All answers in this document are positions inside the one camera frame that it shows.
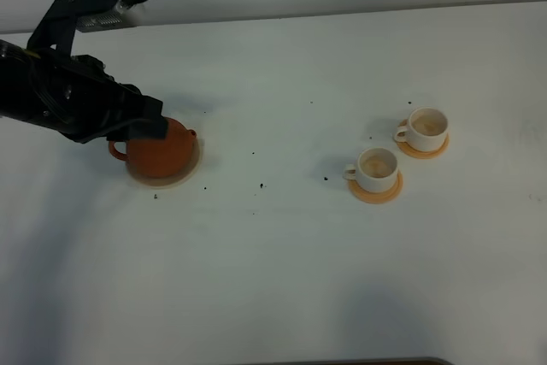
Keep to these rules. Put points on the orange saucer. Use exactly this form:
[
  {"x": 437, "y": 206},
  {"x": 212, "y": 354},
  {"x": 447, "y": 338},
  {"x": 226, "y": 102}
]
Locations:
[
  {"x": 376, "y": 198},
  {"x": 416, "y": 144}
]

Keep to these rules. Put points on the white teacup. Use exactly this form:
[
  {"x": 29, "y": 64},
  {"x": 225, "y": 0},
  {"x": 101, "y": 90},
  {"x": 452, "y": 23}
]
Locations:
[
  {"x": 428, "y": 120},
  {"x": 375, "y": 170}
]

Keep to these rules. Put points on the far orange saucer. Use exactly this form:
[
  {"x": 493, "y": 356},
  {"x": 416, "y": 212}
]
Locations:
[{"x": 416, "y": 144}]

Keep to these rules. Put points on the beige round teapot coaster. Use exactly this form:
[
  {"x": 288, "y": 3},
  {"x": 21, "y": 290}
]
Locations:
[{"x": 177, "y": 179}]

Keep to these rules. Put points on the brown clay teapot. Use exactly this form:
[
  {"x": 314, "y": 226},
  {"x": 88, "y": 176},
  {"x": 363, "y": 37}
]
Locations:
[{"x": 159, "y": 158}]

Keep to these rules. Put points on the near white teacup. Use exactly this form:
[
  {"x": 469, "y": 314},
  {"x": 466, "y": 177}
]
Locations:
[{"x": 375, "y": 170}]

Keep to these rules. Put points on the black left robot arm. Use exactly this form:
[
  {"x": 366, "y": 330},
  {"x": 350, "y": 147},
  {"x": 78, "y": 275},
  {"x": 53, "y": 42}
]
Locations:
[{"x": 9, "y": 52}]

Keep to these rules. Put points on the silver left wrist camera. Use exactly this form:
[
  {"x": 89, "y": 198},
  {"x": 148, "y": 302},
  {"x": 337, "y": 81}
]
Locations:
[{"x": 119, "y": 17}]

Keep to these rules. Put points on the near orange saucer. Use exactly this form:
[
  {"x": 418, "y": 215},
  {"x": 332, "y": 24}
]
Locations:
[{"x": 376, "y": 198}]

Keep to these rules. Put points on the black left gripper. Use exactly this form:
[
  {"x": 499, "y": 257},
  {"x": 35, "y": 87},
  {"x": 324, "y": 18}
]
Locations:
[{"x": 82, "y": 102}]

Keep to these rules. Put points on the far white teacup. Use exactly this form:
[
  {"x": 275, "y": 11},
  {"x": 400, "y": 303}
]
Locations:
[{"x": 428, "y": 120}]

